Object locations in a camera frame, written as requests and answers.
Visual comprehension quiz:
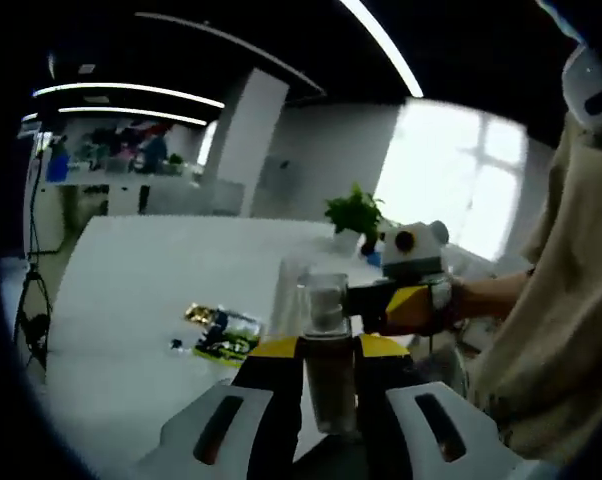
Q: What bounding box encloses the person's right hand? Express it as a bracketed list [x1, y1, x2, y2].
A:
[449, 277, 482, 329]

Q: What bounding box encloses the white background counter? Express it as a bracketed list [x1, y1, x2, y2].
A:
[40, 167, 247, 219]

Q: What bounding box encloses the black laptop stand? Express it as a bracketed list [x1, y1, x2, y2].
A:
[13, 267, 55, 381]

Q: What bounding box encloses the white worn device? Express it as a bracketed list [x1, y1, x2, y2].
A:
[560, 44, 602, 141]

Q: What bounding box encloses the person's beige printed shirt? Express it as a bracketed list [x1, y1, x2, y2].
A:
[468, 114, 602, 466]

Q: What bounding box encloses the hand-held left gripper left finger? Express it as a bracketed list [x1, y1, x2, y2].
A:
[140, 335, 305, 480]

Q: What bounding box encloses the green potted plant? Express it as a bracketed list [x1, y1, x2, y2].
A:
[324, 183, 386, 251]

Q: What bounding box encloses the gold skincare sachet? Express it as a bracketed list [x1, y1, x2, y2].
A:
[183, 301, 222, 326]

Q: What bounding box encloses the large white skincare tube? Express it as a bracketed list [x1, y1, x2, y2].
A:
[275, 254, 312, 346]

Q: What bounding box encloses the blue storage bin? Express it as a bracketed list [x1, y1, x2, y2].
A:
[45, 152, 71, 184]

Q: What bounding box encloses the curved ceiling rail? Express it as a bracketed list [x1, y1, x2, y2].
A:
[133, 12, 327, 96]

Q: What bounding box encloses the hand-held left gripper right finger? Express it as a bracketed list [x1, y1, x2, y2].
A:
[353, 333, 527, 480]

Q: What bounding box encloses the white skincare bottle clear cap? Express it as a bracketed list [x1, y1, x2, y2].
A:
[295, 272, 360, 436]

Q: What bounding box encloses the black green skincare sachet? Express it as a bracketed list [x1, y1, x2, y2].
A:
[193, 307, 265, 369]

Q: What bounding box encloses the long ceiling light strip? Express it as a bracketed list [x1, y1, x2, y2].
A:
[338, 0, 425, 99]
[32, 82, 226, 110]
[58, 105, 208, 126]

